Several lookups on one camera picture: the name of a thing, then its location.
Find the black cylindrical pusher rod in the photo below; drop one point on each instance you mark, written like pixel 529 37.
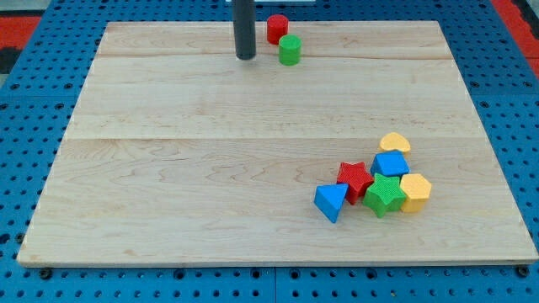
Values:
pixel 243 19

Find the red cylinder block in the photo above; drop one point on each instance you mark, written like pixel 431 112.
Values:
pixel 276 27

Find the green cylinder block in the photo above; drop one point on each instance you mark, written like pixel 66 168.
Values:
pixel 290 47

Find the blue pentagon block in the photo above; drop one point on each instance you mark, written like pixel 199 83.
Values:
pixel 389 164

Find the light wooden board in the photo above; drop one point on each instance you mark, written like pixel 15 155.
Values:
pixel 179 155

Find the red star block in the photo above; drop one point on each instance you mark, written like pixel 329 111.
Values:
pixel 358 179

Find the yellow hexagon block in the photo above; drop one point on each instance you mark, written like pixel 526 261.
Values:
pixel 417 189

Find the yellow heart block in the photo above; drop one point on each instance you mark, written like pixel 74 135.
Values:
pixel 394 141

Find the blue triangle block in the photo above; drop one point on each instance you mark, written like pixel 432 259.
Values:
pixel 330 198

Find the green star block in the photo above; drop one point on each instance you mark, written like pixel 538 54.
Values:
pixel 384 195

